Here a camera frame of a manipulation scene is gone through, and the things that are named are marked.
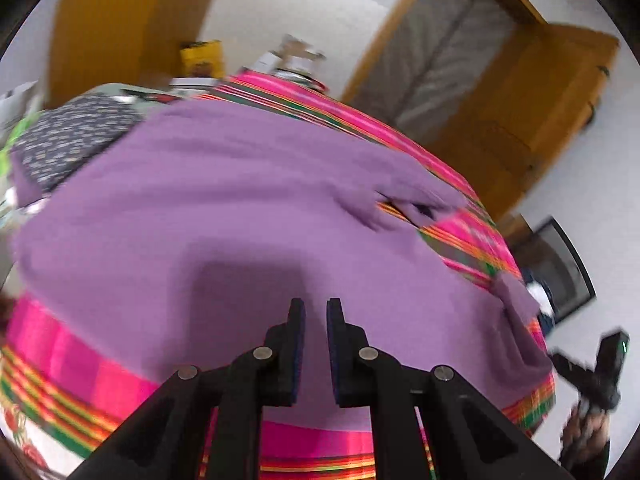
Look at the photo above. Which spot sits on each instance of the wooden door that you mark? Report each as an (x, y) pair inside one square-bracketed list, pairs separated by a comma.
[(540, 105)]

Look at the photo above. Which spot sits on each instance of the dark floral cloth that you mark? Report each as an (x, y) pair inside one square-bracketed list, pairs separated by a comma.
[(70, 135)]

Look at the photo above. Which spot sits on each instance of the yellow box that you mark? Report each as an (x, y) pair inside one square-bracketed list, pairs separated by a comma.
[(201, 57)]

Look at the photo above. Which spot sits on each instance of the person's right hand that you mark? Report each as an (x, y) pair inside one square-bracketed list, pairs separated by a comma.
[(592, 432)]

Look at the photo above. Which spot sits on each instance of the pink green plaid bed sheet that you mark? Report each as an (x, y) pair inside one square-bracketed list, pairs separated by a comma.
[(465, 240)]

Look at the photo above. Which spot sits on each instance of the brown cardboard box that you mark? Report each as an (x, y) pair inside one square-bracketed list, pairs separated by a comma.
[(300, 50)]

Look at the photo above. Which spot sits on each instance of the blue and white clothes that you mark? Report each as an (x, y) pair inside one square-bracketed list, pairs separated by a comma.
[(540, 295)]

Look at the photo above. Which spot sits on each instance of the small white box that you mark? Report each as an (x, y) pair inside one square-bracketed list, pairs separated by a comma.
[(265, 62)]

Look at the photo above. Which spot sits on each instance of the wooden door frame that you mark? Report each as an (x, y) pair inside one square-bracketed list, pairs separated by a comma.
[(390, 30)]

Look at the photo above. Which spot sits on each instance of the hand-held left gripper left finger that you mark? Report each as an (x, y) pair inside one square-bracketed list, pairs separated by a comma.
[(299, 345)]

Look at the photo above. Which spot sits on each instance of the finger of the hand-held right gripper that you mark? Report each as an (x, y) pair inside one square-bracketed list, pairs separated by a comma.
[(572, 372)]

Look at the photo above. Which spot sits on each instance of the clear plastic door curtain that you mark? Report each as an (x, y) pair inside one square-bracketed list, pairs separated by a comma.
[(440, 45)]

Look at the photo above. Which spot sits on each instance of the person's right forearm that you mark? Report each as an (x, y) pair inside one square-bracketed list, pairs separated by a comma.
[(595, 462)]

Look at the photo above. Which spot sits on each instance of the wooden wardrobe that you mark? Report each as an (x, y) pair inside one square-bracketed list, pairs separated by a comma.
[(115, 15)]

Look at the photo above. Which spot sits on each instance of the purple fleece garment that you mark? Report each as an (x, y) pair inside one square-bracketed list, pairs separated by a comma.
[(225, 210)]

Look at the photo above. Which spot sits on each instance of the black mesh office chair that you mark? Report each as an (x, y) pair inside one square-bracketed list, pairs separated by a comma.
[(560, 265)]

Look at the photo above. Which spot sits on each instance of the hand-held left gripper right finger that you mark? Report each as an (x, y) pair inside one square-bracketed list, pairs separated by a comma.
[(333, 345)]

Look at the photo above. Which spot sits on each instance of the white bedside cabinet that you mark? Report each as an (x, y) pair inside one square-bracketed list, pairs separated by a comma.
[(17, 105)]

